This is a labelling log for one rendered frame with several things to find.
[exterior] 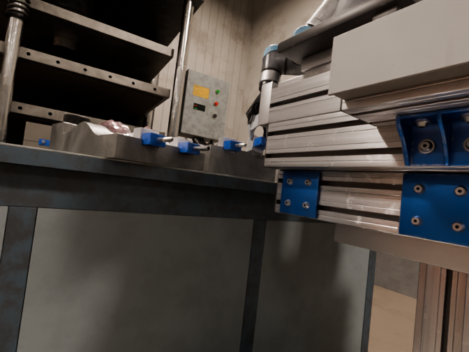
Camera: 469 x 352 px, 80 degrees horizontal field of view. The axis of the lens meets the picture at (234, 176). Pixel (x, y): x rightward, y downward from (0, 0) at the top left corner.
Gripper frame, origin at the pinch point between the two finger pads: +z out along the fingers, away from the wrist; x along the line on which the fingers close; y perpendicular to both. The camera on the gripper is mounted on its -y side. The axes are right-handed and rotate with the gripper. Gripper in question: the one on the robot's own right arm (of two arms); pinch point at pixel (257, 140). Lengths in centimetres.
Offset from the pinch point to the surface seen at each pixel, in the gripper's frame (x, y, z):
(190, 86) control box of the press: -3, -78, -53
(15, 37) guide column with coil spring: -86, -69, -35
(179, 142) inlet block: -29.0, 6.6, 12.5
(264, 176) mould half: 4.4, 0.8, 11.9
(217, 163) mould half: -14.0, 0.8, 12.7
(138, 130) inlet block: -40.0, 8.7, 13.7
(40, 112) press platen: -70, -77, -8
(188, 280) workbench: -15, -2, 48
